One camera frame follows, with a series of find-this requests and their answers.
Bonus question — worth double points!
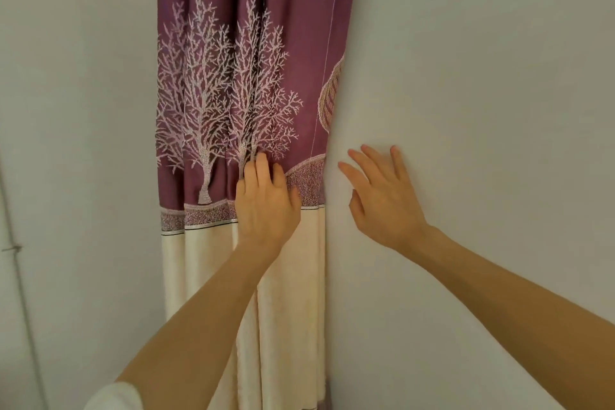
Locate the person's right hand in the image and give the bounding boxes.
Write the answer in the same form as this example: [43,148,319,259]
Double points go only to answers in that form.
[337,144,431,253]

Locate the person's left hand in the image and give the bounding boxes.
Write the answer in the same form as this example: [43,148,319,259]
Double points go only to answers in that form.
[234,152,302,255]

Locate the purple cream tree print curtain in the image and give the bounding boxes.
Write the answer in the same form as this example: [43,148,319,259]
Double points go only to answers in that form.
[155,0,361,410]

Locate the person's right forearm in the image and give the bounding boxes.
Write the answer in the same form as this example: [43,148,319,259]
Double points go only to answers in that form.
[400,226,615,410]

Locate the person's left forearm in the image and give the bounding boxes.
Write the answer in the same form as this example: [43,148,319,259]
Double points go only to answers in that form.
[115,238,285,410]

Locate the white sleeve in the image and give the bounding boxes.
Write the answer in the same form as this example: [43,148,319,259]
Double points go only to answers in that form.
[84,381,145,410]

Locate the thin white wall cable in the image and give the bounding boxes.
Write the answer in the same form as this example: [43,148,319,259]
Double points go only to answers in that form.
[0,162,50,410]

